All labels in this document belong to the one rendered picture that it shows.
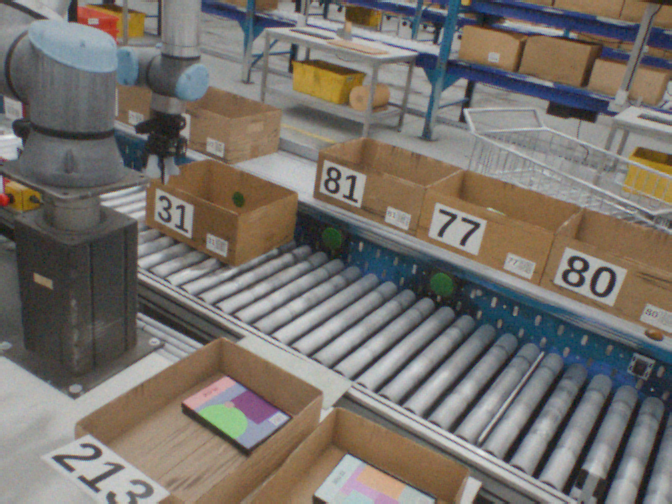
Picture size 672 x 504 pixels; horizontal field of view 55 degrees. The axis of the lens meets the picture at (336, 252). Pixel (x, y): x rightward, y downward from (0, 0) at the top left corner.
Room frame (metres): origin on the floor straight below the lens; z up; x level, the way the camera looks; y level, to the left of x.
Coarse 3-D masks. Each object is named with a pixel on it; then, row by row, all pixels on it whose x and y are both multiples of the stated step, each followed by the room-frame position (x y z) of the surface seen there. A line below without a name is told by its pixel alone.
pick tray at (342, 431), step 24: (336, 408) 0.99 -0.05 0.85; (312, 432) 0.91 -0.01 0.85; (336, 432) 0.99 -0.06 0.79; (360, 432) 0.97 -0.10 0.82; (384, 432) 0.95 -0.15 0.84; (312, 456) 0.92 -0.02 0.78; (336, 456) 0.96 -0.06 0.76; (360, 456) 0.97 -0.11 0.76; (384, 456) 0.95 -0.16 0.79; (408, 456) 0.93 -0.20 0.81; (432, 456) 0.91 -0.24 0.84; (288, 480) 0.85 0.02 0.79; (312, 480) 0.89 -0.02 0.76; (408, 480) 0.92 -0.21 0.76; (432, 480) 0.91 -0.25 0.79; (456, 480) 0.89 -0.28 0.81
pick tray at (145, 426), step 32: (192, 352) 1.10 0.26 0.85; (224, 352) 1.16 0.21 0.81; (160, 384) 1.01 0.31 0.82; (192, 384) 1.09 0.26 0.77; (256, 384) 1.12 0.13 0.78; (288, 384) 1.08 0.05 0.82; (96, 416) 0.88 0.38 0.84; (128, 416) 0.94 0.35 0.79; (160, 416) 0.99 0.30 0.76; (320, 416) 1.03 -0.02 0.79; (128, 448) 0.89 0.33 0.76; (160, 448) 0.91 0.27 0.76; (192, 448) 0.92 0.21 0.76; (224, 448) 0.93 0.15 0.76; (288, 448) 0.94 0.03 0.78; (160, 480) 0.83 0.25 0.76; (192, 480) 0.84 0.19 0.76; (224, 480) 0.77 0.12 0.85; (256, 480) 0.85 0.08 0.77
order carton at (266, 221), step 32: (192, 192) 2.04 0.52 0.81; (224, 192) 2.07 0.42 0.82; (256, 192) 2.01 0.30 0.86; (288, 192) 1.94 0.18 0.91; (160, 224) 1.83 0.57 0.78; (192, 224) 1.76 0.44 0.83; (224, 224) 1.70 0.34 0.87; (256, 224) 1.74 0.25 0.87; (288, 224) 1.89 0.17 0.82; (224, 256) 1.69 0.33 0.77; (256, 256) 1.76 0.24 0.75
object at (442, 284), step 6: (438, 276) 1.66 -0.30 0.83; (444, 276) 1.65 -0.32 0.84; (432, 282) 1.66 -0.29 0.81; (438, 282) 1.65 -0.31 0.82; (444, 282) 1.64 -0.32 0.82; (450, 282) 1.64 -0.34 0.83; (432, 288) 1.66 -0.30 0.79; (438, 288) 1.65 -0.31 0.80; (444, 288) 1.64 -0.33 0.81; (450, 288) 1.64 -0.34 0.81; (438, 294) 1.65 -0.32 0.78; (444, 294) 1.64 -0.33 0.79
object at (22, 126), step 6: (18, 120) 1.71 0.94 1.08; (24, 120) 1.70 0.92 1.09; (30, 120) 1.70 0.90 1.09; (12, 126) 1.71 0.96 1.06; (18, 126) 1.70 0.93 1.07; (24, 126) 1.68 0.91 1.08; (30, 126) 1.67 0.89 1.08; (18, 132) 1.70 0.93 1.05; (24, 132) 1.68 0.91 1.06; (24, 138) 1.69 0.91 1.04; (24, 144) 1.71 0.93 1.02
